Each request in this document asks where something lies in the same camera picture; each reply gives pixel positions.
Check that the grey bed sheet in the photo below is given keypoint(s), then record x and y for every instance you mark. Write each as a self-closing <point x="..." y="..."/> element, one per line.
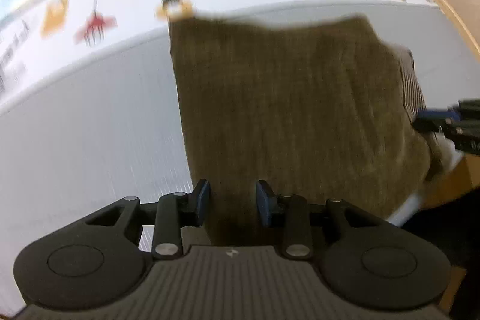
<point x="91" y="125"/>

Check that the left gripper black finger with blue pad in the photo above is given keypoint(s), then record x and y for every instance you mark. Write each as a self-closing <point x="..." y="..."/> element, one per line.
<point x="105" y="255"/>
<point x="436" y="119"/>
<point x="362" y="258"/>

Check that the brown corduroy pants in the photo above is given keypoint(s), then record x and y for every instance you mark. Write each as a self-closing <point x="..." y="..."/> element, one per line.
<point x="321" y="111"/>

